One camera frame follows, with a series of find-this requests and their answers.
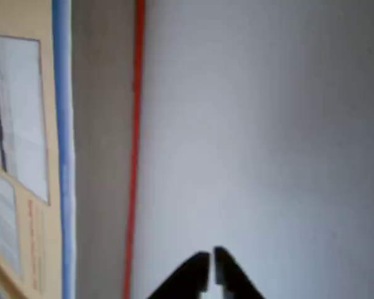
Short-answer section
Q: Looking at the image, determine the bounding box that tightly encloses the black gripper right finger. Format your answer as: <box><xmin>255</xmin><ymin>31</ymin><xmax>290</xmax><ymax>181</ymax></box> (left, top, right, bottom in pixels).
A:
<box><xmin>213</xmin><ymin>245</ymin><xmax>266</xmax><ymax>299</ymax></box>

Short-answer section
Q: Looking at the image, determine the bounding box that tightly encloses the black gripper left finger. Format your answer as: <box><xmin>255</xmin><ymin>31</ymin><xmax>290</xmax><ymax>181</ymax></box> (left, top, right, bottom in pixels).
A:
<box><xmin>148</xmin><ymin>251</ymin><xmax>211</xmax><ymax>299</ymax></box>

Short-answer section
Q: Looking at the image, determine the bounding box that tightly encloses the cardboard box with labels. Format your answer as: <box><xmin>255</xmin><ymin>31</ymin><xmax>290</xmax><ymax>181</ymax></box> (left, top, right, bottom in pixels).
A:
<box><xmin>0</xmin><ymin>0</ymin><xmax>146</xmax><ymax>299</ymax></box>

